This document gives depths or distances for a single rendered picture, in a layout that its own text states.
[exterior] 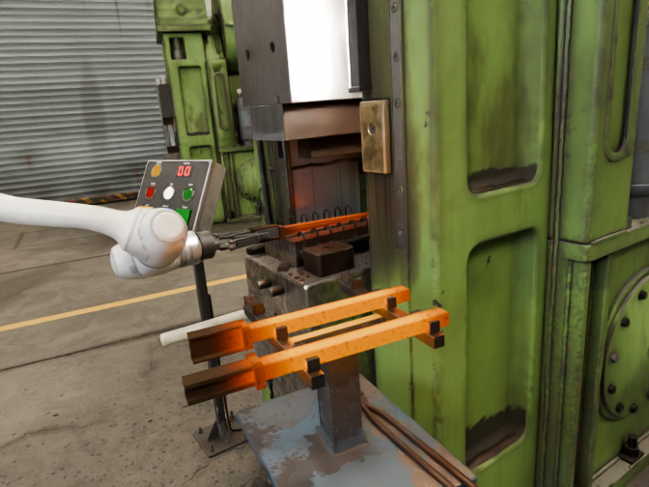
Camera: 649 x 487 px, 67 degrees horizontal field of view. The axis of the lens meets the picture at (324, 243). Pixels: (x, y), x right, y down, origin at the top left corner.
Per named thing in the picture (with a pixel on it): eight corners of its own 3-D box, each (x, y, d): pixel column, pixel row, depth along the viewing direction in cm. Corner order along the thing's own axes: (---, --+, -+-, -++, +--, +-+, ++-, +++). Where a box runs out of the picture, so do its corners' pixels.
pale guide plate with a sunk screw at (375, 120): (385, 174, 116) (382, 100, 112) (362, 171, 123) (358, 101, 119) (392, 172, 117) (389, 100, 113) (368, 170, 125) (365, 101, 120)
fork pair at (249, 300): (253, 315, 88) (252, 304, 88) (244, 305, 93) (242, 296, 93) (362, 287, 98) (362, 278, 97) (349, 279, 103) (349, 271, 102)
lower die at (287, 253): (296, 268, 138) (294, 239, 136) (265, 253, 155) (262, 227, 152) (407, 238, 160) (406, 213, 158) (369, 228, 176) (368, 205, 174)
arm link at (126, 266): (176, 275, 129) (186, 263, 118) (114, 289, 121) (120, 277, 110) (166, 237, 131) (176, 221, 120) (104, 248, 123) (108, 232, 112)
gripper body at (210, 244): (193, 257, 133) (225, 250, 138) (204, 264, 126) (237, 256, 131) (189, 230, 131) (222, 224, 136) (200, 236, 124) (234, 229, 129)
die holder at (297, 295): (318, 437, 136) (305, 286, 124) (258, 380, 166) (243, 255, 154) (457, 368, 164) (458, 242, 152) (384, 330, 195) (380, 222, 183)
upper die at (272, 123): (285, 141, 129) (282, 103, 126) (252, 139, 145) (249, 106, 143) (404, 128, 150) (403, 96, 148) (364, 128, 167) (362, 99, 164)
